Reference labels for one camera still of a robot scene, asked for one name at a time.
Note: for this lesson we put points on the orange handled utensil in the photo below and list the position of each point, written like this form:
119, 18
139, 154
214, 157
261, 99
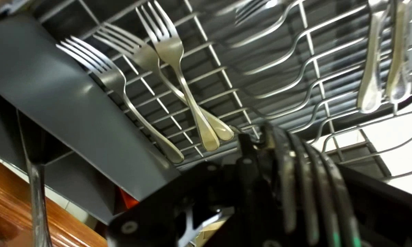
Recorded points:
128, 201

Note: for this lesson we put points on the grey steel dish drying rack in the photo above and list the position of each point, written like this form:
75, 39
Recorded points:
297, 66

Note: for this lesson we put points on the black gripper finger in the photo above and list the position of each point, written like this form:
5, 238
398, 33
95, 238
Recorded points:
253, 194

